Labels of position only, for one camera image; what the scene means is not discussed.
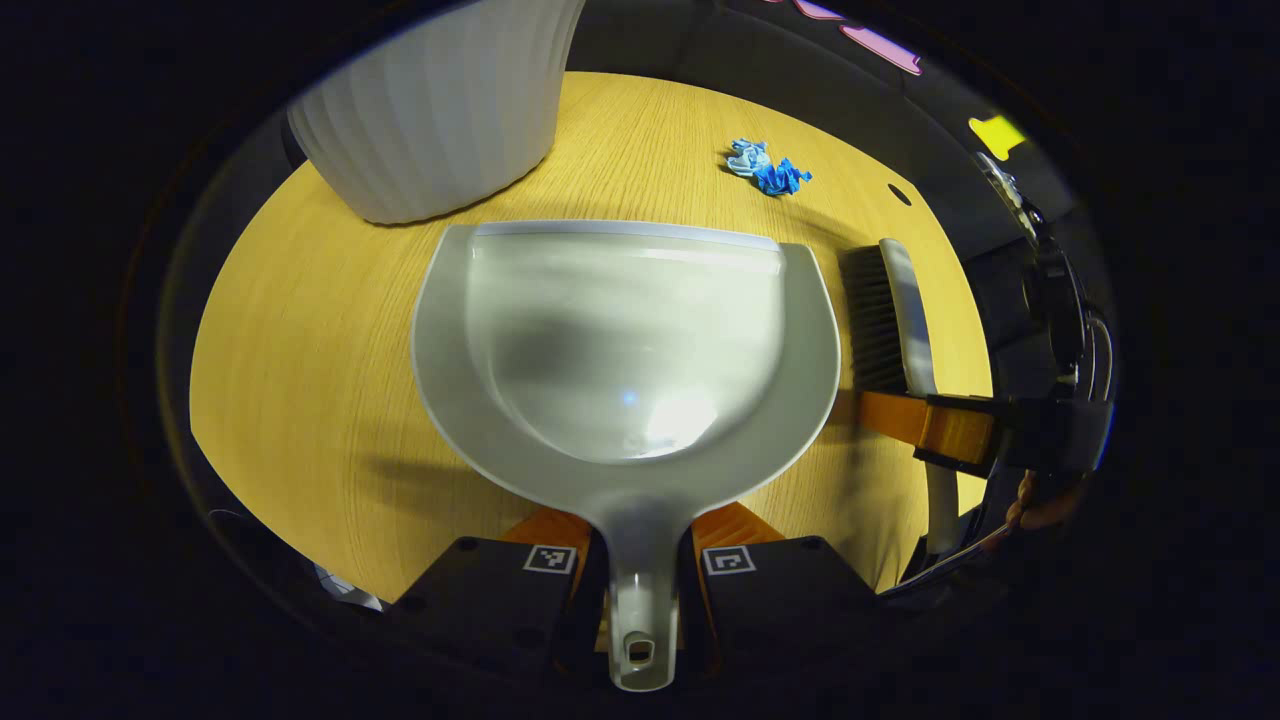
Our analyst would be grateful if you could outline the small white broom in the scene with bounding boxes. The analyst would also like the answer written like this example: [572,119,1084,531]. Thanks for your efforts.
[838,238,961,557]

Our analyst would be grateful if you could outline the white plastic dustpan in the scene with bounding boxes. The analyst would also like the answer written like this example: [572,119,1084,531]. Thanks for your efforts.
[410,220,843,693]

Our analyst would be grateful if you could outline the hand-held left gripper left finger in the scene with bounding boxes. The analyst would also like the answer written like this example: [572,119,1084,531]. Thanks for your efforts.
[395,505,607,691]

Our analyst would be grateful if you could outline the white ribbed garbage bin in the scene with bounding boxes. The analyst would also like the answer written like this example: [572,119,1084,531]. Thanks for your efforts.
[288,0,587,226]

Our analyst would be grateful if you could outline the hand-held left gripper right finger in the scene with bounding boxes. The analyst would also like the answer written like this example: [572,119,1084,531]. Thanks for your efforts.
[680,503,881,683]

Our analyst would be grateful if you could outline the dark blue paper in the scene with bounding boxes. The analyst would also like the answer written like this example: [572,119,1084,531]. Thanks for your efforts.
[755,158,813,197]

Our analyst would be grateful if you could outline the wooden desktop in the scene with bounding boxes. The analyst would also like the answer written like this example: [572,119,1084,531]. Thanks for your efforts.
[188,70,996,606]

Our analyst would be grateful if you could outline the light blue paper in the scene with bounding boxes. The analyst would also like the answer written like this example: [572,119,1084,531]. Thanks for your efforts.
[725,138,773,179]

